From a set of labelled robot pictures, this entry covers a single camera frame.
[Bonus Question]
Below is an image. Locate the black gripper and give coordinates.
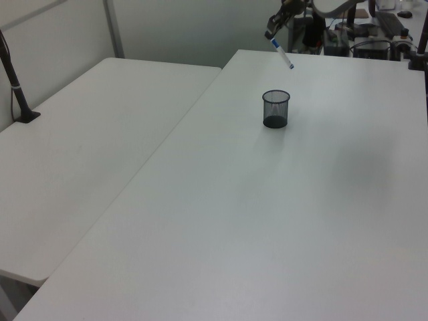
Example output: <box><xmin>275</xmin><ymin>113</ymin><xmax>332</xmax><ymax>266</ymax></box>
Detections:
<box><xmin>265</xmin><ymin>0</ymin><xmax>306</xmax><ymax>37</ymax></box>

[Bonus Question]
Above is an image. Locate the white marker with blue cap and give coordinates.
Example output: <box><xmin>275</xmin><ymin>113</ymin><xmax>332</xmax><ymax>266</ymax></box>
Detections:
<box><xmin>264</xmin><ymin>30</ymin><xmax>295</xmax><ymax>70</ymax></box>

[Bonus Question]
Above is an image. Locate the black mesh pen cup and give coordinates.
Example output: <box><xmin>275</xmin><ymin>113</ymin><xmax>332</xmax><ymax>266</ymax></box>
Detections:
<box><xmin>261</xmin><ymin>89</ymin><xmax>291</xmax><ymax>129</ymax></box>

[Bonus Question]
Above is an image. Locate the grey equipment box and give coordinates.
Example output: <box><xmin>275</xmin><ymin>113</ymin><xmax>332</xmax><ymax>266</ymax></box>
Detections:
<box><xmin>353</xmin><ymin>35</ymin><xmax>402</xmax><ymax>62</ymax></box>

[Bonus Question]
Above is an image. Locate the black keyboard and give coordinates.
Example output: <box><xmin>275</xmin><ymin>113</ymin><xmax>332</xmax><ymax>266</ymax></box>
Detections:
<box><xmin>377</xmin><ymin>11</ymin><xmax>406</xmax><ymax>38</ymax></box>

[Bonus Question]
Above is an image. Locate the white side table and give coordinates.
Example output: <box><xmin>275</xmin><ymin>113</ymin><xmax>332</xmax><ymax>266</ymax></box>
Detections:
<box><xmin>0</xmin><ymin>57</ymin><xmax>223</xmax><ymax>282</ymax></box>

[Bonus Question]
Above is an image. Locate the black clamped camera pole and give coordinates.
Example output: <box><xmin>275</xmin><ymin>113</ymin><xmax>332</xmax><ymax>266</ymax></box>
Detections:
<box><xmin>407</xmin><ymin>15</ymin><xmax>428</xmax><ymax>72</ymax></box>

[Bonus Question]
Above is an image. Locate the grey partition post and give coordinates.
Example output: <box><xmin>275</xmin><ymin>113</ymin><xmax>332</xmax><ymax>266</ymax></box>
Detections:
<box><xmin>102</xmin><ymin>0</ymin><xmax>126</xmax><ymax>60</ymax></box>

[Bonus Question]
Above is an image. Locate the black camera pole with white tie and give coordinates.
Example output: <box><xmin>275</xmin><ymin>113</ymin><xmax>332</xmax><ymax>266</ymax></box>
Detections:
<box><xmin>0</xmin><ymin>29</ymin><xmax>41</xmax><ymax>123</ymax></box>

